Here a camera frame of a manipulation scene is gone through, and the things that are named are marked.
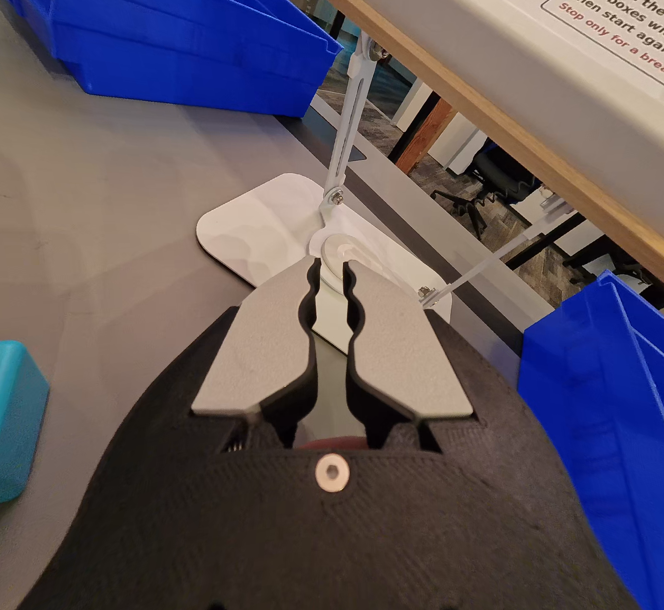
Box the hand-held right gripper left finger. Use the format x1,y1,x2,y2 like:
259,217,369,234
190,256,322,450

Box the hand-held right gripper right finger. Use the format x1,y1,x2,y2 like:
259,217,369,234
342,260,475,450

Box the teal cube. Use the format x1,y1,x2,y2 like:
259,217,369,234
0,339,51,505

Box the white metal stand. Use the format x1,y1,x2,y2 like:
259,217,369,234
196,31,579,356

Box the black office chair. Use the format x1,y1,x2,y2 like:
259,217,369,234
430,144,544,241

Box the wooden table leg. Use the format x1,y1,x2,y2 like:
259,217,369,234
395,97,458,176

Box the white cabinet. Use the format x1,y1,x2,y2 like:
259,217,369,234
391,82,489,176

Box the wooden board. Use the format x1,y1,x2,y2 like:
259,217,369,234
284,0,664,282

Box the white panel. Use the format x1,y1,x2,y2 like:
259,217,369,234
320,0,664,238

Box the printed instruction sheet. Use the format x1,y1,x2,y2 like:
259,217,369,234
428,0,664,73

